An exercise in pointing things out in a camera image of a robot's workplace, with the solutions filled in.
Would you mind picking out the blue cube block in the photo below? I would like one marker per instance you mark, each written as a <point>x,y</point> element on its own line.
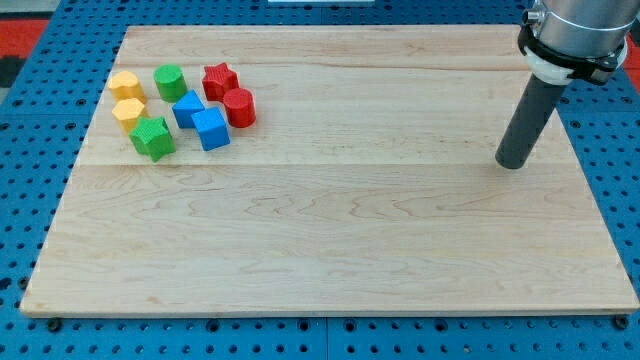
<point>211,128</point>

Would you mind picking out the blue triangular block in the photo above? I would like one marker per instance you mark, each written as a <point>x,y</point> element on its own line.
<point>183,110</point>

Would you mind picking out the green star block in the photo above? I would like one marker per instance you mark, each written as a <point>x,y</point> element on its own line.
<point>152,137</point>

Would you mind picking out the yellow heart-shaped block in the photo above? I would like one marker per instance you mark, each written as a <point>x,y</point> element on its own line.
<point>126,85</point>

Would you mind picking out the yellow hexagon block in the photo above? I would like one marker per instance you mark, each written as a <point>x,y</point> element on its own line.
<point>127,113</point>

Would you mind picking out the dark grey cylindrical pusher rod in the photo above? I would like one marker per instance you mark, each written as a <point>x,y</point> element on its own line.
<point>537,103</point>

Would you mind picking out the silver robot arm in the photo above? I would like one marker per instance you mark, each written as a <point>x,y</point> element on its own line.
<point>581,28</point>

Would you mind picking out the red star block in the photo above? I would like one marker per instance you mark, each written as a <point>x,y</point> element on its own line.
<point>218,80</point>

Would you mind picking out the red cylinder block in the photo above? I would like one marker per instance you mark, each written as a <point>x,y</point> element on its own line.
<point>239,106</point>

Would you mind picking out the light wooden board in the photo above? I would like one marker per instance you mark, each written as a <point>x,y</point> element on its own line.
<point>366,187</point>

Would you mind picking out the black and white rod mount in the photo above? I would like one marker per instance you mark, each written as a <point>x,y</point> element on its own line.
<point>556,68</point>

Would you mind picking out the green cylinder block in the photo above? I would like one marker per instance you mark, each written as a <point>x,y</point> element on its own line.
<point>170,82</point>

